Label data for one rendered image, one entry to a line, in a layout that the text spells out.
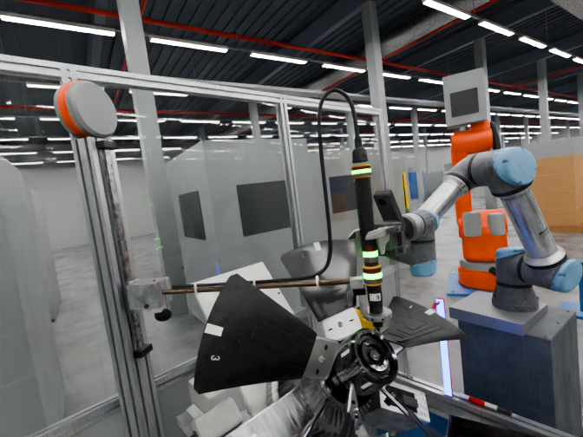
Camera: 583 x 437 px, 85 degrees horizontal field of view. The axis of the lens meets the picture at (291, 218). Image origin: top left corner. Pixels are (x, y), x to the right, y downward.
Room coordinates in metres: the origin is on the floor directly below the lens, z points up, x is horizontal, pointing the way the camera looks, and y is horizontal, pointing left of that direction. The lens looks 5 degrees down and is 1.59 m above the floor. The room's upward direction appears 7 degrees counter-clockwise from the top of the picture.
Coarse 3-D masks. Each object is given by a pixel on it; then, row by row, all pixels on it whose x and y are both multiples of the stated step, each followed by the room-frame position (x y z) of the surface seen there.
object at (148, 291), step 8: (136, 280) 0.90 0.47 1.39; (144, 280) 0.90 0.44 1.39; (152, 280) 0.89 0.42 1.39; (160, 280) 0.87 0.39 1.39; (168, 280) 0.90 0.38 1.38; (128, 288) 0.86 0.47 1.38; (136, 288) 0.85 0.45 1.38; (144, 288) 0.85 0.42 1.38; (152, 288) 0.84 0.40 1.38; (160, 288) 0.87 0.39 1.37; (168, 288) 0.90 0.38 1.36; (128, 296) 0.86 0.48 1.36; (136, 296) 0.86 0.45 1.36; (144, 296) 0.85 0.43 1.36; (152, 296) 0.84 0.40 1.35; (160, 296) 0.86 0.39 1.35; (168, 296) 0.89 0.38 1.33; (128, 304) 0.88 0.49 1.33; (136, 304) 0.86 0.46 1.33; (144, 304) 0.85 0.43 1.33; (152, 304) 0.85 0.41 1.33; (160, 304) 0.85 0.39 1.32
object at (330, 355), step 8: (320, 344) 0.65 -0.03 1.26; (328, 344) 0.66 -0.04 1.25; (336, 344) 0.66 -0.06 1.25; (312, 352) 0.65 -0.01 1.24; (320, 352) 0.65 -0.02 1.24; (328, 352) 0.66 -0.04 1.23; (336, 352) 0.66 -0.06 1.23; (312, 360) 0.65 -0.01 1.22; (328, 360) 0.66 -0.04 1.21; (312, 368) 0.65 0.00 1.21; (320, 368) 0.65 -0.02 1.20; (328, 368) 0.66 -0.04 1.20; (312, 376) 0.65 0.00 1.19; (320, 376) 0.65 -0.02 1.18; (328, 376) 0.66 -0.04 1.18
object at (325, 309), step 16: (336, 240) 0.93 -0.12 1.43; (352, 240) 0.93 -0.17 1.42; (288, 256) 0.90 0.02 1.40; (320, 256) 0.88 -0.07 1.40; (336, 256) 0.88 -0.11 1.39; (352, 256) 0.87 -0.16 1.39; (304, 272) 0.86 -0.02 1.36; (336, 272) 0.83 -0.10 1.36; (352, 272) 0.82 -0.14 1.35; (304, 288) 0.83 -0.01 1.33; (320, 288) 0.82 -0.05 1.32; (336, 288) 0.80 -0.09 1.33; (320, 304) 0.78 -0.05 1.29; (336, 304) 0.77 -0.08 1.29; (352, 304) 0.76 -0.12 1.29; (320, 320) 0.76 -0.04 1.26
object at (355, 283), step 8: (352, 280) 0.74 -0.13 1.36; (360, 280) 0.74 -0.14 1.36; (352, 288) 0.74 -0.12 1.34; (360, 288) 0.74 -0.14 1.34; (360, 296) 0.74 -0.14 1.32; (360, 304) 0.74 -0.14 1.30; (360, 312) 0.74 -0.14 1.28; (368, 312) 0.74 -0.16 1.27; (384, 312) 0.73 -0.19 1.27; (368, 320) 0.72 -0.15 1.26; (376, 320) 0.71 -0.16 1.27; (384, 320) 0.71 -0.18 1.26
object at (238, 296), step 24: (240, 288) 0.63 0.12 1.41; (216, 312) 0.60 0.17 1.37; (240, 312) 0.61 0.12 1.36; (264, 312) 0.63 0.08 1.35; (288, 312) 0.64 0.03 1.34; (216, 336) 0.59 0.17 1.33; (240, 336) 0.60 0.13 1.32; (264, 336) 0.61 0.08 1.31; (288, 336) 0.63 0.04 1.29; (312, 336) 0.64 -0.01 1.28; (240, 360) 0.59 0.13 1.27; (264, 360) 0.61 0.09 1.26; (288, 360) 0.62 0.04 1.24; (216, 384) 0.57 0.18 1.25; (240, 384) 0.59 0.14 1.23
